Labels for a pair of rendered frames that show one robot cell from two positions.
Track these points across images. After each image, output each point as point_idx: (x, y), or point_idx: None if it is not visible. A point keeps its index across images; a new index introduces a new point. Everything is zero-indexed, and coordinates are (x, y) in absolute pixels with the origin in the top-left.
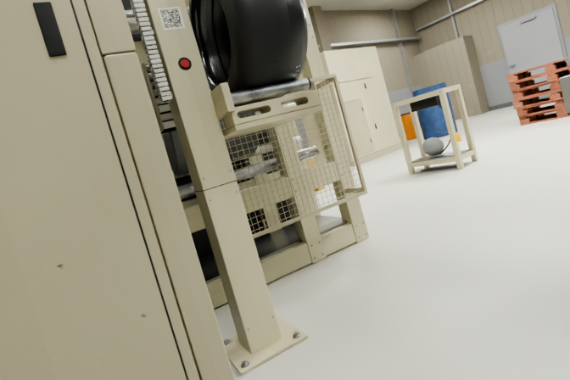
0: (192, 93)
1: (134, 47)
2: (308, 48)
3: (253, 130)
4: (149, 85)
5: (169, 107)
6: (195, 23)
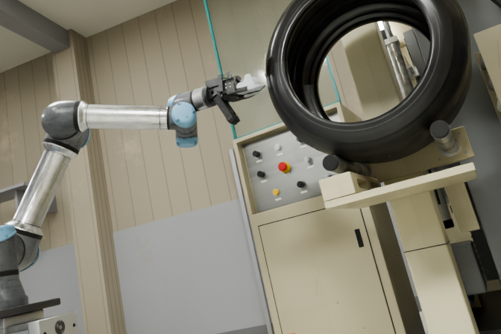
0: None
1: (248, 214)
2: None
3: (408, 193)
4: (484, 80)
5: (497, 106)
6: (411, 25)
